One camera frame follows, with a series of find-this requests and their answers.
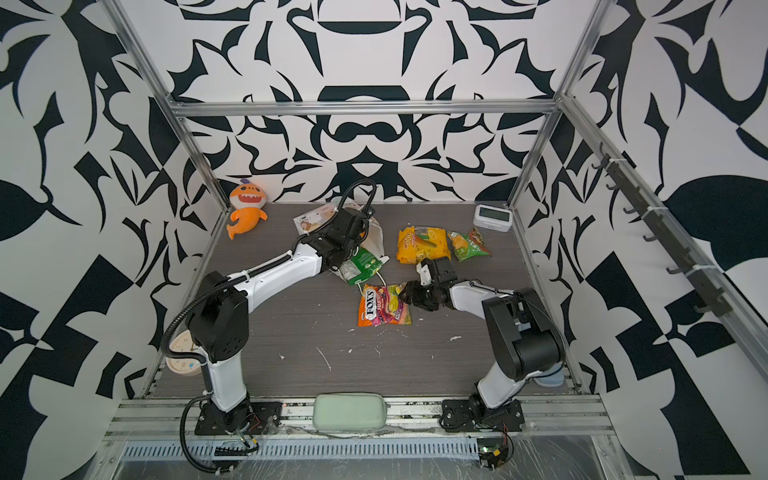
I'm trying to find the patterned paper gift bag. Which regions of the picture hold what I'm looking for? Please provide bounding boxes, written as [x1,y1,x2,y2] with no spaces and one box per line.
[293,200,387,278]

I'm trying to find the orange pink Fox's candy packet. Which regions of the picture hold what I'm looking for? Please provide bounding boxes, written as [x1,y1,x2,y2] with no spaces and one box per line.
[357,284,412,327]

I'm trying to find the yellow snack packet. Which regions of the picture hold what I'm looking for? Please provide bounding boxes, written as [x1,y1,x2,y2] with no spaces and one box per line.
[396,226,451,265]

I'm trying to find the small green orange snack packet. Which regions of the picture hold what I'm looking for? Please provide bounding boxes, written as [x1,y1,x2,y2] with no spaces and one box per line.
[448,227,491,262]

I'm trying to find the green Fox's candy packet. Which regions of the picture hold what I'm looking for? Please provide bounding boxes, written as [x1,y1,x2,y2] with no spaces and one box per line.
[337,247,389,285]

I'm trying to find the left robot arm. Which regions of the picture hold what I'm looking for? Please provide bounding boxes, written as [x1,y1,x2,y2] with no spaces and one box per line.
[160,178,377,476]

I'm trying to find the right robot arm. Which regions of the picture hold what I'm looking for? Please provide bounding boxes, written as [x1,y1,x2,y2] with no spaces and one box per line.
[399,257,566,410]

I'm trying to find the orange shark plush toy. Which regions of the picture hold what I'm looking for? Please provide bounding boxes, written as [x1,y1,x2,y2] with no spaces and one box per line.
[226,179,268,240]

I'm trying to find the white digital clock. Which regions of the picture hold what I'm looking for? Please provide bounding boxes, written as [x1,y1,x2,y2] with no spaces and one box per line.
[473,204,512,233]

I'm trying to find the green pouch case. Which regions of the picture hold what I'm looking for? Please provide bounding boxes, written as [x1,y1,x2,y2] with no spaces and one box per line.
[312,393,387,433]

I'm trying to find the blue pouch case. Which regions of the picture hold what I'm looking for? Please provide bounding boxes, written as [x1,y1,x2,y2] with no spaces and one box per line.
[533,363,565,388]

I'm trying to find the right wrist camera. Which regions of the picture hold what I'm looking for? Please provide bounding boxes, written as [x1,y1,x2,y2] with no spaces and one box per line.
[416,261,433,287]

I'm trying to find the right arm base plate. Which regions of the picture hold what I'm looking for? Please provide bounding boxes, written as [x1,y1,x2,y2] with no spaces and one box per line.
[438,395,526,432]

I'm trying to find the white cable duct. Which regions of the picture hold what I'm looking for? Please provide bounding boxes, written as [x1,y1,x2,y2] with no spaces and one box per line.
[119,436,481,462]

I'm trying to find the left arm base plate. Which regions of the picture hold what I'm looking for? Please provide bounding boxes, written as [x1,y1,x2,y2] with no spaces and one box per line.
[194,401,283,436]

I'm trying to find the black wall hook rack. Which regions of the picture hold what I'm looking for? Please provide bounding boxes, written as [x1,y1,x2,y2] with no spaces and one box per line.
[594,142,734,317]

